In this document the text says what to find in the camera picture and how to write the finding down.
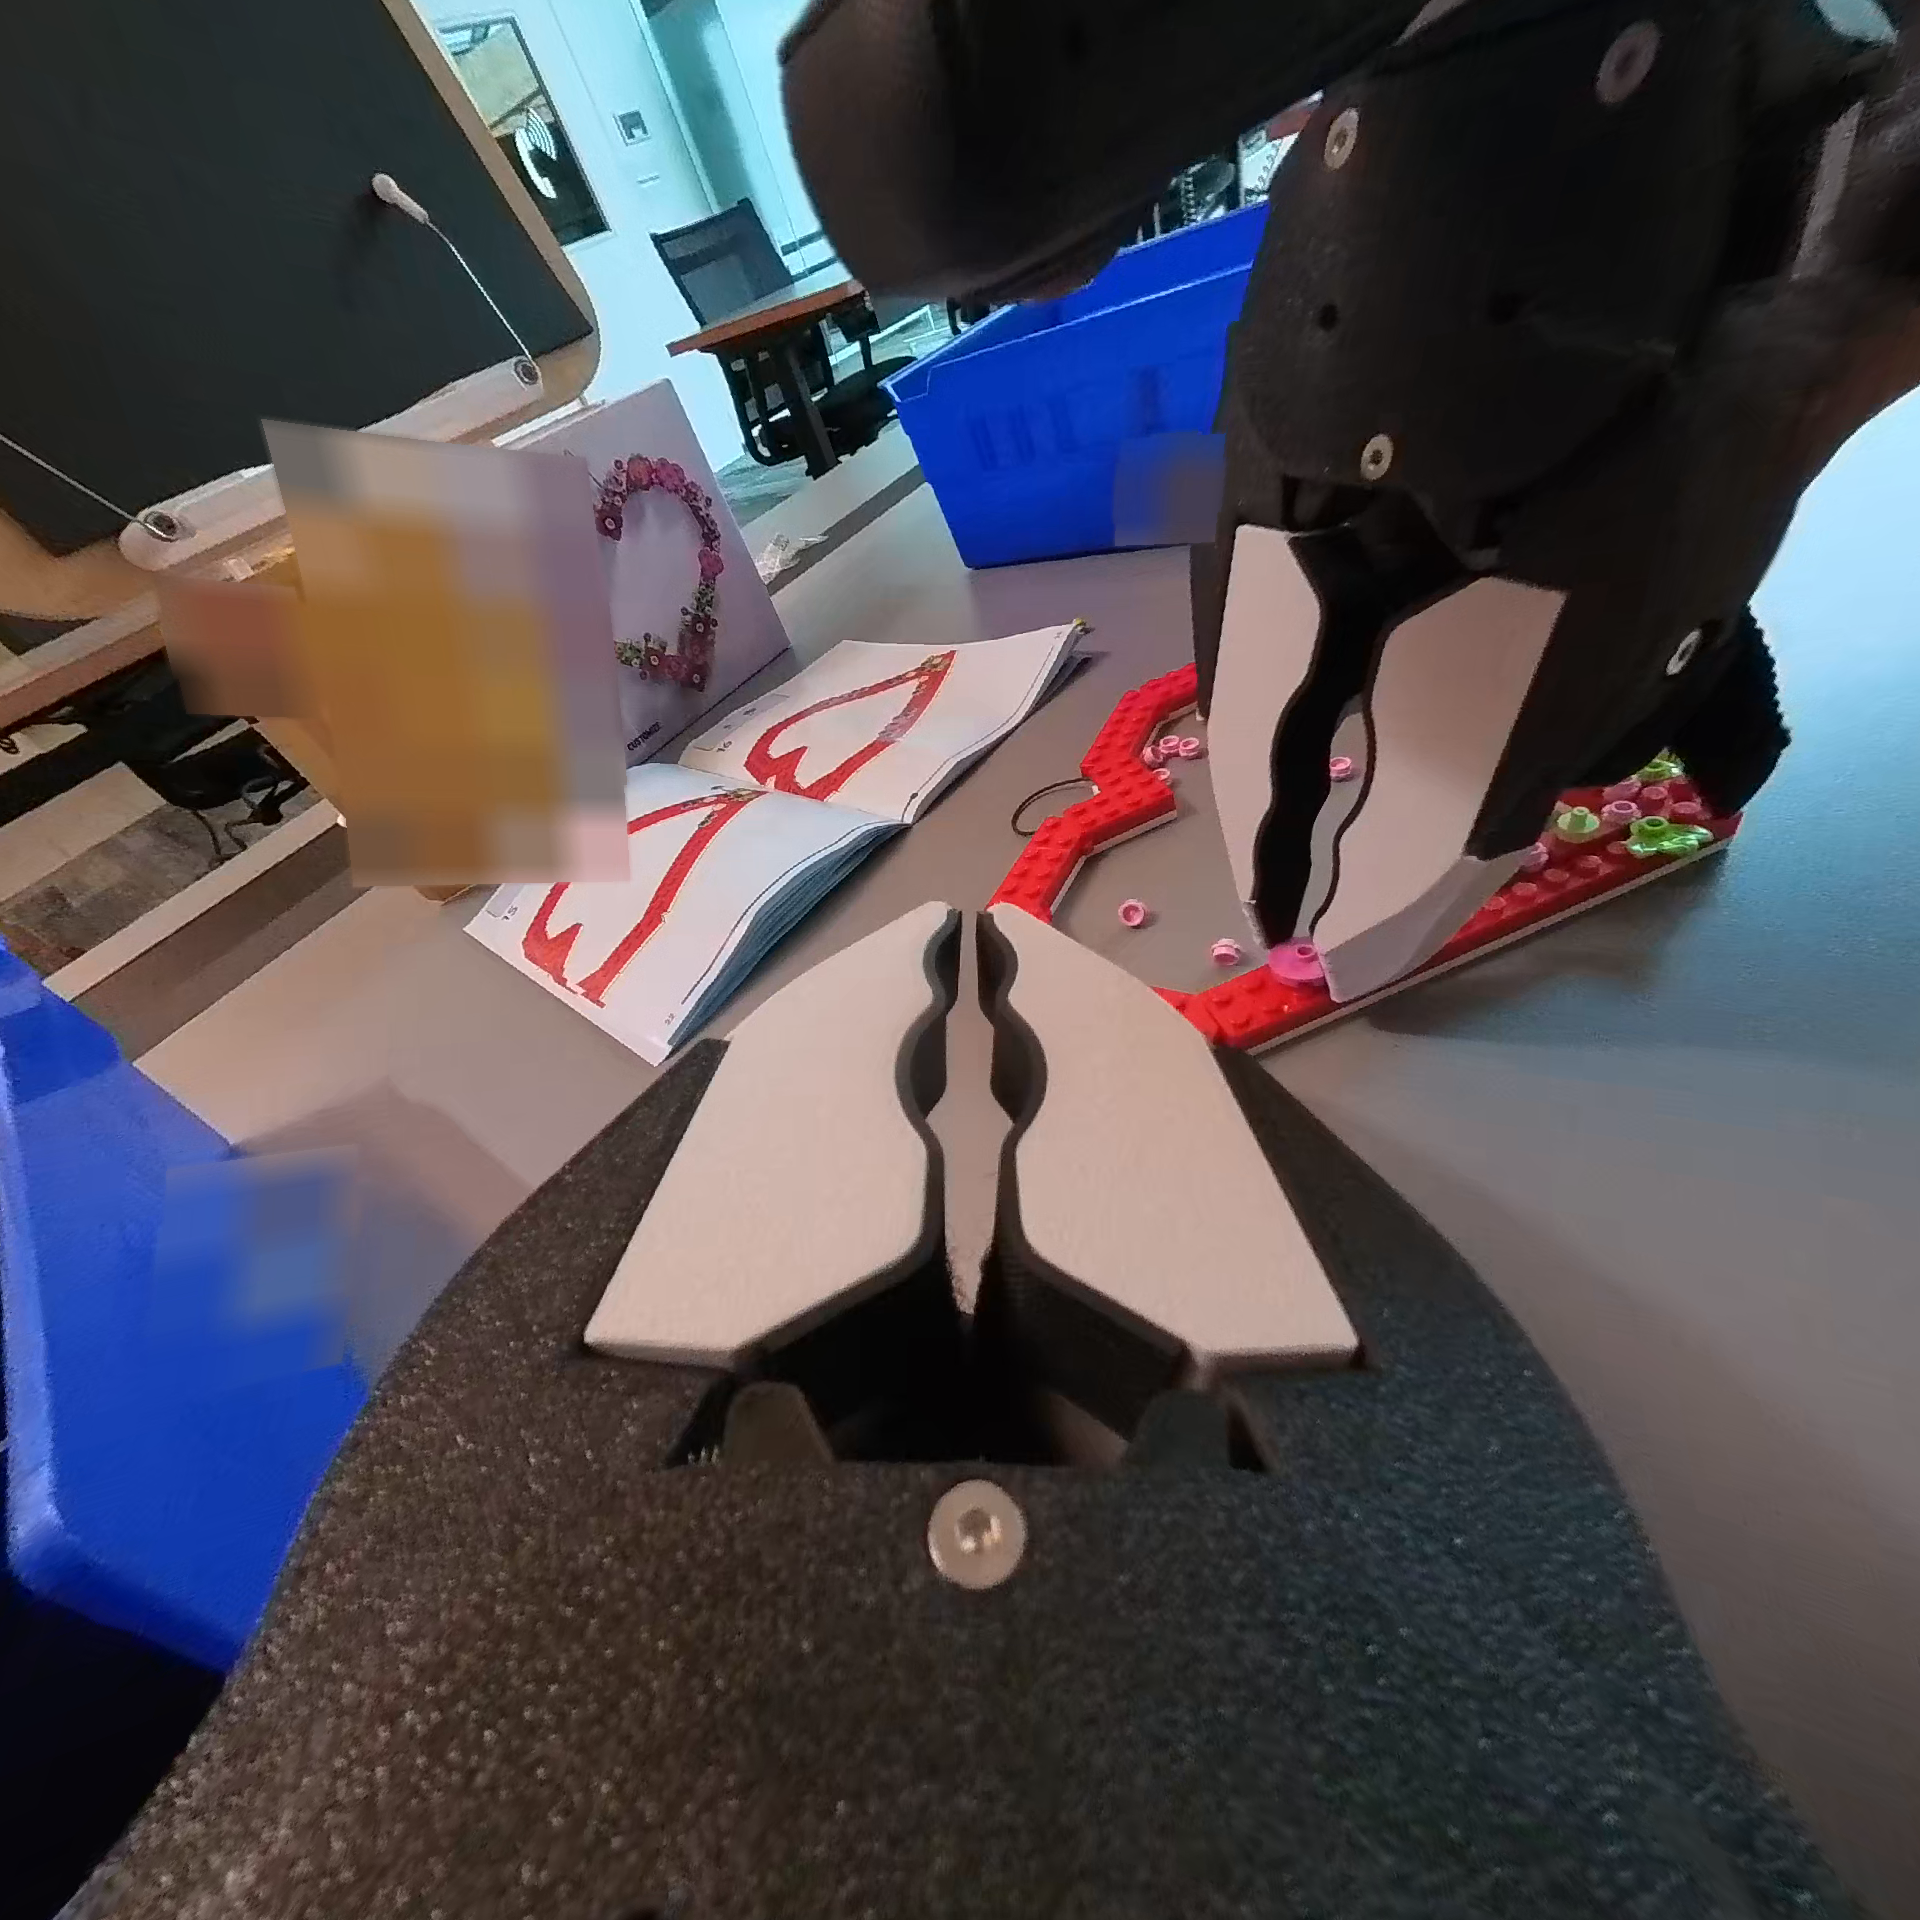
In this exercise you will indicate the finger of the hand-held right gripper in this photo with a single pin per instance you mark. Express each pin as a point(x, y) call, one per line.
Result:
point(1254, 707)
point(1443, 754)

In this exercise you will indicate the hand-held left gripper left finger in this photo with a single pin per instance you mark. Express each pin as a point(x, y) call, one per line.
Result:
point(784, 1184)

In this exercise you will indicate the dark rounded board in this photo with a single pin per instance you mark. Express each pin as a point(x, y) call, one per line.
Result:
point(224, 222)

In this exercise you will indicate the grey desk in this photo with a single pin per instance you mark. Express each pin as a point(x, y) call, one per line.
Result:
point(1575, 1202)

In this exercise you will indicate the magenta round plate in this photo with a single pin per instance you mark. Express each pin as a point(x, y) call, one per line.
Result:
point(1295, 960)

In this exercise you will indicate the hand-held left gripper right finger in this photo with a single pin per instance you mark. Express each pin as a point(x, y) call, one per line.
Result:
point(1170, 1202)

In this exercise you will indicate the instruction booklet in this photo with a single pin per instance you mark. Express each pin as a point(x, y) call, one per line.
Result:
point(962, 722)

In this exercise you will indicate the brown wooden table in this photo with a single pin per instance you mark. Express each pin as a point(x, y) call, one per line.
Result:
point(762, 305)

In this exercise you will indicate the black wall sign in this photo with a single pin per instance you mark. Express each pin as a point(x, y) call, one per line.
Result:
point(549, 146)

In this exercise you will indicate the white product box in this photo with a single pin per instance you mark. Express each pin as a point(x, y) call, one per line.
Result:
point(755, 601)

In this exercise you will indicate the black office chair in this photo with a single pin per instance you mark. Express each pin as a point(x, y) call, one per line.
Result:
point(723, 250)

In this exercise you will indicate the red brick heart frame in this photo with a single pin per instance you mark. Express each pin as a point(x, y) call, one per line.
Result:
point(1107, 808)

